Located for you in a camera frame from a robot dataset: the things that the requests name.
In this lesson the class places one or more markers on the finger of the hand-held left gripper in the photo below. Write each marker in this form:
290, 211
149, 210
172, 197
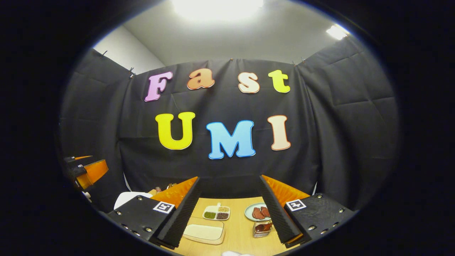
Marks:
73, 160
94, 172

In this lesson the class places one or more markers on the black backdrop cloth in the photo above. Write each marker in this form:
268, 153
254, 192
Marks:
231, 170

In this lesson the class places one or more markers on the white rice cooker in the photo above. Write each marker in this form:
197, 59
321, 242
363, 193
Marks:
131, 198

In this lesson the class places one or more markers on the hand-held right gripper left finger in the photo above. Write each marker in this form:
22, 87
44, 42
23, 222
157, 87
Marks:
181, 217

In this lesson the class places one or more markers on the ceiling light panel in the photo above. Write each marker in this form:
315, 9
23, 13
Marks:
218, 7
337, 32

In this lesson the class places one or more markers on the pile of yellow soybeans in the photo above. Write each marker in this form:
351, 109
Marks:
223, 209

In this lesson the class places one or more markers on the white divided dish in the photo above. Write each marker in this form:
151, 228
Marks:
209, 208

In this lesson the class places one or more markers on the dark wooden spoon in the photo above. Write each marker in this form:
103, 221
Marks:
263, 227

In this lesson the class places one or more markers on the clear plastic rice container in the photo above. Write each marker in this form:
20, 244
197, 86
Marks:
204, 241

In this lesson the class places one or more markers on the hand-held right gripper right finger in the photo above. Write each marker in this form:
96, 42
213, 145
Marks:
277, 217

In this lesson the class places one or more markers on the pale green plate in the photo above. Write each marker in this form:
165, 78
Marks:
248, 212

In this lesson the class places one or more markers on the pile of red beans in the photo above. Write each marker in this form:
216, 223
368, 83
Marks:
222, 216

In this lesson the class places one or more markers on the pile of green mung beans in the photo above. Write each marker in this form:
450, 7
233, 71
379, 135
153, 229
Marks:
209, 215

